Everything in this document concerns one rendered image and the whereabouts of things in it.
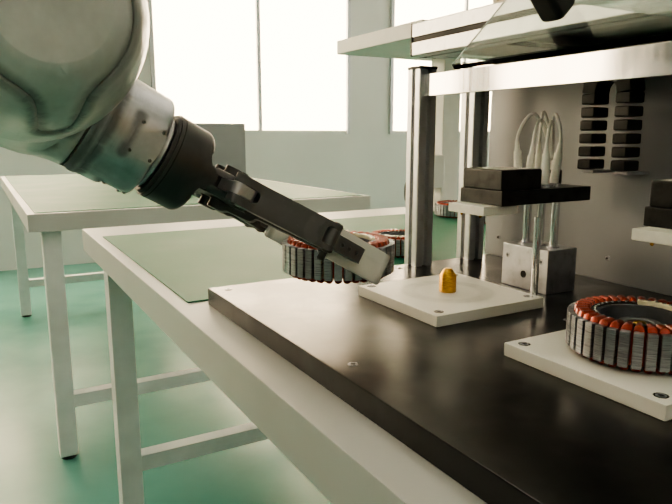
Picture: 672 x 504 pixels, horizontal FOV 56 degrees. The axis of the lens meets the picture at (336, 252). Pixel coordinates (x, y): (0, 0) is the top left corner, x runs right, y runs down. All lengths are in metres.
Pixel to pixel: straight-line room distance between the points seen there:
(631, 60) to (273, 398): 0.46
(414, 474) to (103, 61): 0.30
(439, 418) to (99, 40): 0.31
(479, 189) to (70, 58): 0.54
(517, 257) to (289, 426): 0.41
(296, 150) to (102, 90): 5.29
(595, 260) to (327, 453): 0.54
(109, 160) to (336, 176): 5.32
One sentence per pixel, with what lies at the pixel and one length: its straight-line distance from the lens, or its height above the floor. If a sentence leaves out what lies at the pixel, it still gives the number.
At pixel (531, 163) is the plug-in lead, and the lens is 0.80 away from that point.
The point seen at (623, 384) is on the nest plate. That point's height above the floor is 0.78.
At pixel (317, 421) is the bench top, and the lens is 0.49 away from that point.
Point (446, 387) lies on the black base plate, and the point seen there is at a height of 0.77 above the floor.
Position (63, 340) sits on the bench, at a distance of 2.01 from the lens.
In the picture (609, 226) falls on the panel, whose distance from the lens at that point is 0.89.
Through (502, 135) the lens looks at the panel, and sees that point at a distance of 1.02.
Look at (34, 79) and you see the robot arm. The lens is 0.31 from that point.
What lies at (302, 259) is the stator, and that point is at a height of 0.84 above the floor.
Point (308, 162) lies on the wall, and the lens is 5.66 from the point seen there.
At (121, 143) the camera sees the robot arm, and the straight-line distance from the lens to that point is 0.50.
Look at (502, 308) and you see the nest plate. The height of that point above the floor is 0.78.
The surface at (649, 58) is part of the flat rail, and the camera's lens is 0.68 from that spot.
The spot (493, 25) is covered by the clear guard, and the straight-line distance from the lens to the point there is 0.49.
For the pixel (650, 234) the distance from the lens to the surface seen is 0.59.
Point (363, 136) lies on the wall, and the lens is 5.94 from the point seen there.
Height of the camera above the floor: 0.96
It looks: 10 degrees down
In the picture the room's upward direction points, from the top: straight up
